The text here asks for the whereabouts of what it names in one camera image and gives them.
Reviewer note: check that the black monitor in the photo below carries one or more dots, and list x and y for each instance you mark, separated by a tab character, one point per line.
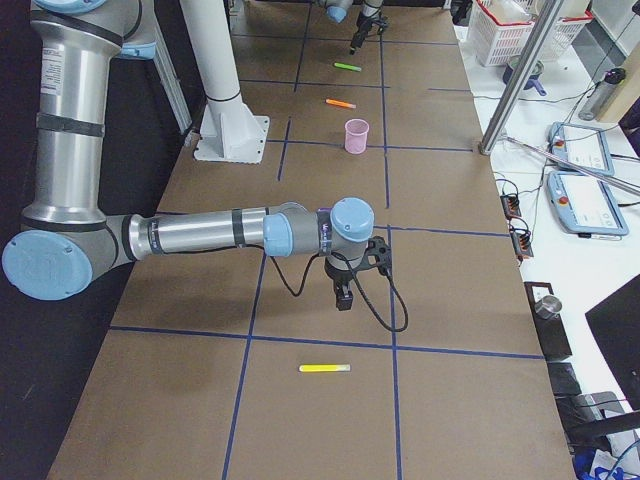
614	323

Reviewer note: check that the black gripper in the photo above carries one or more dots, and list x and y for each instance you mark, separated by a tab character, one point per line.
336	274
361	28

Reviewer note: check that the grey water bottle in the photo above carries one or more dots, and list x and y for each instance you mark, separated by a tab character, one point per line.
602	92

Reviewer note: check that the pink mesh pen holder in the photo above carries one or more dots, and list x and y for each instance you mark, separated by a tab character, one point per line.
356	135

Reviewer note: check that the teach pendant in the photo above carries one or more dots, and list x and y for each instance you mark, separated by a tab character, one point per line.
581	145
584	206

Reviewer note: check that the black box under cup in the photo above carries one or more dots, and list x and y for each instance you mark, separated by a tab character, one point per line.
551	333

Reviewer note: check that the aluminium frame post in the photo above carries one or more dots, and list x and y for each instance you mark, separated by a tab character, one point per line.
529	56

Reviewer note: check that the lower teach pendant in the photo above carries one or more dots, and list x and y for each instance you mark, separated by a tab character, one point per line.
584	206

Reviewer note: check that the yellow highlighter pen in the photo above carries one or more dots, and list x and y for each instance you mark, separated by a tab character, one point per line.
324	368

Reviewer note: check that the upper teach pendant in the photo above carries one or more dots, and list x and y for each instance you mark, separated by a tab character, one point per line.
581	145

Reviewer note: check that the white red plastic basket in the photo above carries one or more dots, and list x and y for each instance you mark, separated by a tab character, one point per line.
499	30

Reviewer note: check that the white pillar with base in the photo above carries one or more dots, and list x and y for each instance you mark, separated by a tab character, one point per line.
229	131

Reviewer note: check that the green highlighter pen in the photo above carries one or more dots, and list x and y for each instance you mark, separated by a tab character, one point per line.
347	67

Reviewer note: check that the orange highlighter pen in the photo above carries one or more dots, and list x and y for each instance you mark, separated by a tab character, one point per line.
340	104

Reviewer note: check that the steel cup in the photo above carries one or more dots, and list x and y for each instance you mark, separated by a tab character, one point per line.
547	307

